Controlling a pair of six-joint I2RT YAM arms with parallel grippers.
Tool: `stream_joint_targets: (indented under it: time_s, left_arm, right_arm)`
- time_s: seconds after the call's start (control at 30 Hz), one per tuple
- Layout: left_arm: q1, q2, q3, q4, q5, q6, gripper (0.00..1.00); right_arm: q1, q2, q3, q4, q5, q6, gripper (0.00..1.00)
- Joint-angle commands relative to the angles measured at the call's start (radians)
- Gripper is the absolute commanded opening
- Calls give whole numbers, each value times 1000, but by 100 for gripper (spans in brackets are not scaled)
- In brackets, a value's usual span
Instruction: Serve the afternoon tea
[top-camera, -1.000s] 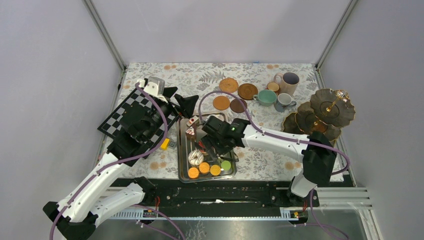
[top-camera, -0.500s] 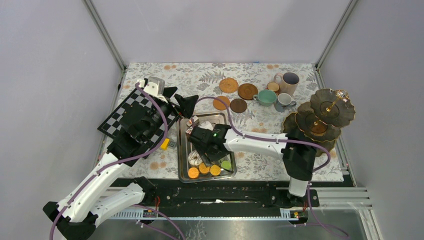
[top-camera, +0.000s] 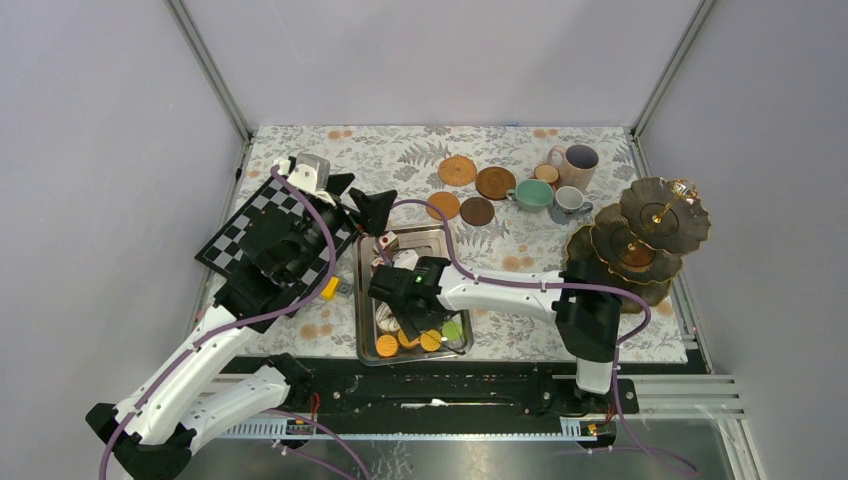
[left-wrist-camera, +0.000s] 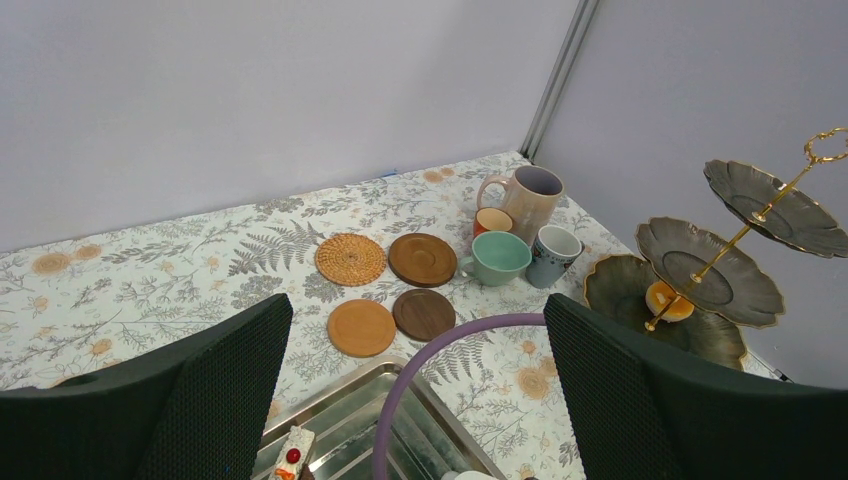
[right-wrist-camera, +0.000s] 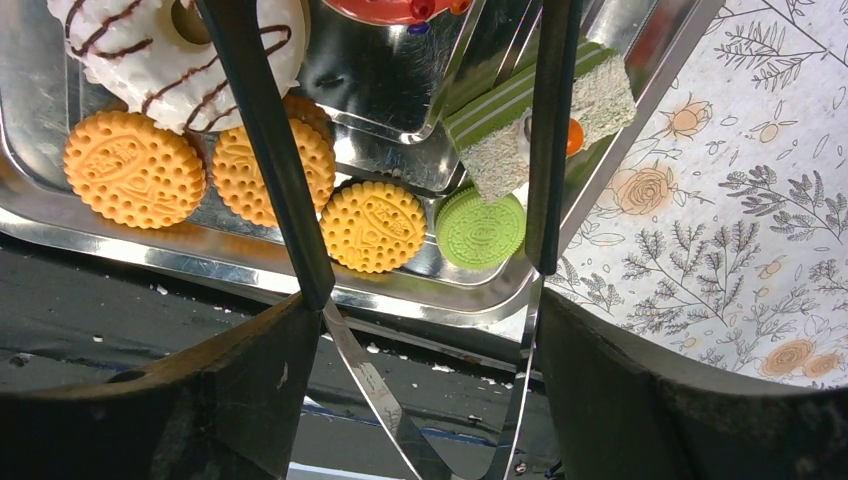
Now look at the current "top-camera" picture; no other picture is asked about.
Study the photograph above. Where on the black white chessboard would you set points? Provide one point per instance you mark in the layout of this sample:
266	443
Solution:
222	252

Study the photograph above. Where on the orange cookie left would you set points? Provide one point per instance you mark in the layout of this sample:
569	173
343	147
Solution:
387	346

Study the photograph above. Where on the dark walnut coaster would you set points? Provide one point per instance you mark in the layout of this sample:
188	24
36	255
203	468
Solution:
477	211

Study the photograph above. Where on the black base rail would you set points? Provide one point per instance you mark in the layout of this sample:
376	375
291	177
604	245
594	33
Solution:
451	397

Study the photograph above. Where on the small red cup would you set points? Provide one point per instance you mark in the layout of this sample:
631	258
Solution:
547	173

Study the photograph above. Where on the yellow waffle cookie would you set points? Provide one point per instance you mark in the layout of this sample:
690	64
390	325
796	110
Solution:
430	340

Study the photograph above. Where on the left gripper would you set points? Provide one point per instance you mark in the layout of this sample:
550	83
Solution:
373	214

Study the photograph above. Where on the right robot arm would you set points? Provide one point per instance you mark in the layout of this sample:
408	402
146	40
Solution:
586	315

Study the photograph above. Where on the chocolate cake slice with cherry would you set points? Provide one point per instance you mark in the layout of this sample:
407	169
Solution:
388	243

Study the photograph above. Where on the yellow block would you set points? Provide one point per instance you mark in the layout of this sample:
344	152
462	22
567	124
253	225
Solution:
330	290

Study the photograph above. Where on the aluminium frame post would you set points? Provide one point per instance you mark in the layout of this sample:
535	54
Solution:
690	34
188	28

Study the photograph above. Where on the woven rattan coaster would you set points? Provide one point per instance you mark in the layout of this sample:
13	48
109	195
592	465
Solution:
457	171

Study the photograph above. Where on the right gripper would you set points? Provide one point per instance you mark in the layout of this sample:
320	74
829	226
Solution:
412	324

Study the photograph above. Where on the mint green cup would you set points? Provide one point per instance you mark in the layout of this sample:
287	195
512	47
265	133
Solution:
532	195

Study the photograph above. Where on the grey patterned mug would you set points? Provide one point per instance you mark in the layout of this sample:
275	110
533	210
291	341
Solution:
569	203

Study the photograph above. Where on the pink frosted donut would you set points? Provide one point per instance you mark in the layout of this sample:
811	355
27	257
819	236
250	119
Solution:
638	256

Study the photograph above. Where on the small grey block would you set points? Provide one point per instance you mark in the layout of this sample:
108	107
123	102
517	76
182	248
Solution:
345	289

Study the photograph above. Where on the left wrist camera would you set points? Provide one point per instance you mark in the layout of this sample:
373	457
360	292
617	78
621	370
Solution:
307	172

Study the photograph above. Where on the brown wooden saucer coaster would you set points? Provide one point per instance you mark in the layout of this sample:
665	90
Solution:
494	182

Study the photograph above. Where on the aluminium frame post left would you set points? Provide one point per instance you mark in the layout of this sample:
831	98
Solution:
188	28

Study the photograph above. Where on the orange waffle cookie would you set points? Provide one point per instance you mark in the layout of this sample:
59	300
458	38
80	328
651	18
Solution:
406	342

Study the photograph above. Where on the stainless steel tray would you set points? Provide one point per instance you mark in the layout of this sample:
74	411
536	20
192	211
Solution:
426	240

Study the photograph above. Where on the aluminium frame post right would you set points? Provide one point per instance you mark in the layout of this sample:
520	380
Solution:
690	34

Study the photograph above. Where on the white chocolate striped donut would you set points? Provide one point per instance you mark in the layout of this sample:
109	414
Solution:
385	320

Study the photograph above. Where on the green macaron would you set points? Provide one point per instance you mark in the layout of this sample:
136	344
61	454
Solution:
452	331

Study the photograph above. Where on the three tier black cake stand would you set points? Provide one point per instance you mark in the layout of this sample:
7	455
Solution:
665	215

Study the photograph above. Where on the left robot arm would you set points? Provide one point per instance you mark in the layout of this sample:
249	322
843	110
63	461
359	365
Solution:
154	432

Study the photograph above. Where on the light orange wooden coaster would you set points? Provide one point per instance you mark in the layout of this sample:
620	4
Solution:
443	204

